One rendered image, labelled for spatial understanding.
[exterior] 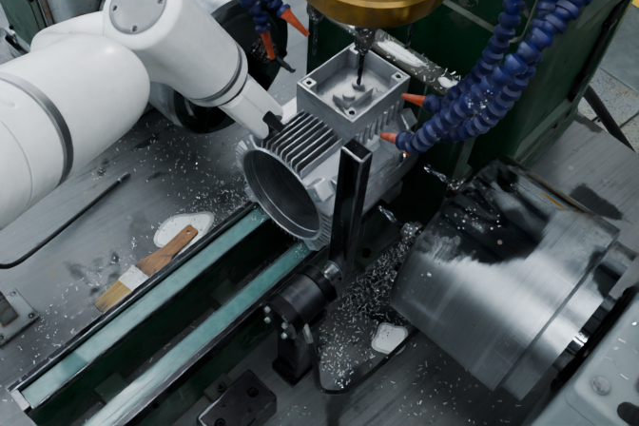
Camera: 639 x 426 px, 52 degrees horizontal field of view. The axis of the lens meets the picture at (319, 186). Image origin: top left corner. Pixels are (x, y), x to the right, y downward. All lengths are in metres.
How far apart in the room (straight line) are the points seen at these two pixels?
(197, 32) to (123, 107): 0.16
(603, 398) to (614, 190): 0.70
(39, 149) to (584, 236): 0.57
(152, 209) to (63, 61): 0.71
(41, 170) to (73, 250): 0.74
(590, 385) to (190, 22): 0.51
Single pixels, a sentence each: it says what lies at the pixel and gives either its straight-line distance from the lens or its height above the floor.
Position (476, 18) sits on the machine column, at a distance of 0.98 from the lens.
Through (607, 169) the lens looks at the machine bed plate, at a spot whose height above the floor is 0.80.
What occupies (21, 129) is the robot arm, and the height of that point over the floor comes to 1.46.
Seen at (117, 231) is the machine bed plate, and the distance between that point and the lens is 1.18.
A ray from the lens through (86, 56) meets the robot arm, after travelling 0.52.
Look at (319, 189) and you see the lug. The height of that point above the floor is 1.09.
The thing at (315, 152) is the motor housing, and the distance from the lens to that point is 0.86.
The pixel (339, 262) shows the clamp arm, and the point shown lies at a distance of 0.84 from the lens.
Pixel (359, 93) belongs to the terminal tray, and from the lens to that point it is 0.90.
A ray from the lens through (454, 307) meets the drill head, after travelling 0.78.
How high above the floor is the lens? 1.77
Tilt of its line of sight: 53 degrees down
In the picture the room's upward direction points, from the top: 5 degrees clockwise
